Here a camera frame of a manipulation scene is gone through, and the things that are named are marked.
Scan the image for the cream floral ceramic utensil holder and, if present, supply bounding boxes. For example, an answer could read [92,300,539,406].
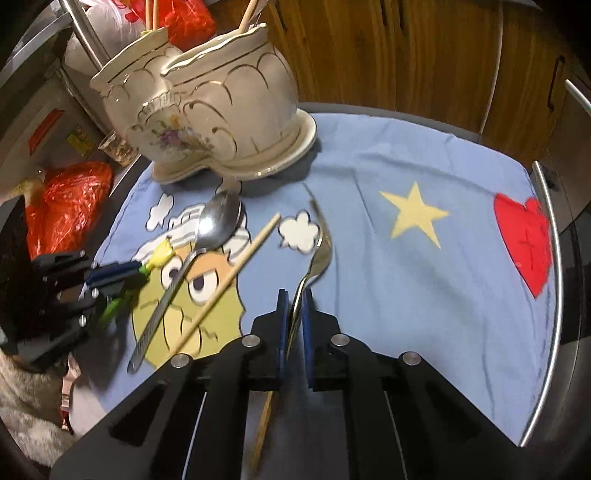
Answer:
[89,25,301,171]

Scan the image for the white plastic bag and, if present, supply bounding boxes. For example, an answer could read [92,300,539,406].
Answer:
[65,0,139,93]

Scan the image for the metal spoon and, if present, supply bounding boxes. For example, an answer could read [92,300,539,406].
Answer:
[127,189,245,374]

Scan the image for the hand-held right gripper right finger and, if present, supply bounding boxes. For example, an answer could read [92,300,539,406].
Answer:
[302,295,520,480]

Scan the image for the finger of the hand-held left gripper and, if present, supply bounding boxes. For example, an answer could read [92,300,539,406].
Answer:
[85,261,145,286]
[78,291,134,335]

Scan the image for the wooden kitchen cabinet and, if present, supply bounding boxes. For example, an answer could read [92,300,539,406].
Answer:
[259,0,568,167]

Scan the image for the clear plastic cup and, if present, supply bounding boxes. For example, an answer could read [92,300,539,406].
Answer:
[98,129,139,167]

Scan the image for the green handled yellow spoon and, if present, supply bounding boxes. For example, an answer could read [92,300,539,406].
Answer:
[97,241,175,325]

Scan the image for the blue cartoon printed cloth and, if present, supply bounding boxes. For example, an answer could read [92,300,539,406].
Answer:
[69,111,555,444]

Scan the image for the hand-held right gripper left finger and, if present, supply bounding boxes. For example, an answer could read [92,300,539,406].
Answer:
[51,288,289,480]

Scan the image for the red mesh plastic bag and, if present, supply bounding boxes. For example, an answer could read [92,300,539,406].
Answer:
[25,161,114,259]

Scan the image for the hanging red plastic bag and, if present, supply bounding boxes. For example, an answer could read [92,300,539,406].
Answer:
[164,0,218,51]

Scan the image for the cream ceramic drip tray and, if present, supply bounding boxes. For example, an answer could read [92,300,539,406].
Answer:
[151,108,318,184]

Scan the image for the gold handled metal fork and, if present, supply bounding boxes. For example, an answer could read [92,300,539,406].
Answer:
[252,185,333,469]

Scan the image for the grey fleece clothing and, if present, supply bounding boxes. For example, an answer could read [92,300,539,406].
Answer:
[0,355,79,468]

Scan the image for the grey metal appliance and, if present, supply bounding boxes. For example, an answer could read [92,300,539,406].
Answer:
[0,60,109,185]

